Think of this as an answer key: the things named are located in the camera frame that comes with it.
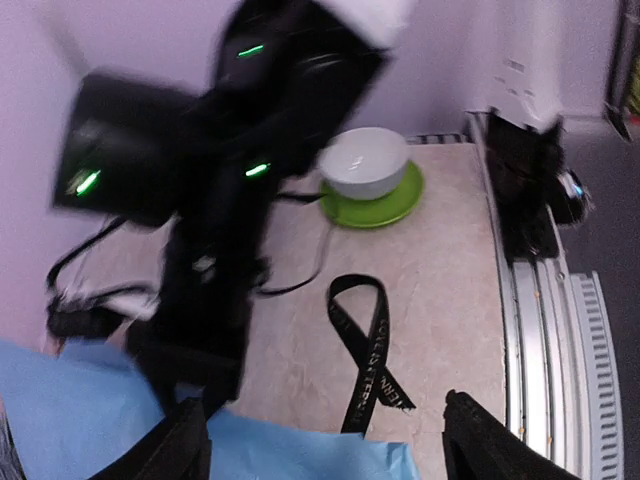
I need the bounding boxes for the blue wrapping paper sheet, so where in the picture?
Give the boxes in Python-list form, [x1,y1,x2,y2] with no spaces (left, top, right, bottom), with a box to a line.
[1,342,420,479]

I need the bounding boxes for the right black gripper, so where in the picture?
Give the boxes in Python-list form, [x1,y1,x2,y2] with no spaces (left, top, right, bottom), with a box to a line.
[53,1,390,400]

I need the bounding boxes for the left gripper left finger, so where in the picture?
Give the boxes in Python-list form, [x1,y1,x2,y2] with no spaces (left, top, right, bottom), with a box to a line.
[97,398,212,480]

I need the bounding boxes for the black ribbon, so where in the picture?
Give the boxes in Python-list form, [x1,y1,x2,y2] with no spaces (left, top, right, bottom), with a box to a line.
[326,274,416,436]

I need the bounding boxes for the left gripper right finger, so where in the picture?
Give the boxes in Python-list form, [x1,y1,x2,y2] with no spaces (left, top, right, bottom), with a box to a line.
[442,390,575,480]

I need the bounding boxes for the green plate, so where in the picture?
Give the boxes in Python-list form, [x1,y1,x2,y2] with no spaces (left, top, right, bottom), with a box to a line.
[320,161,425,229]

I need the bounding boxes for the front aluminium rail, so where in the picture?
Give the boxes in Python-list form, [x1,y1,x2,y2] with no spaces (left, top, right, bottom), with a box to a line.
[467,112,626,480]

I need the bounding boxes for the white ceramic bowl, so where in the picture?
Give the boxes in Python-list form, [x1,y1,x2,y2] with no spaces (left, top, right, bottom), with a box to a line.
[318,127,410,201]

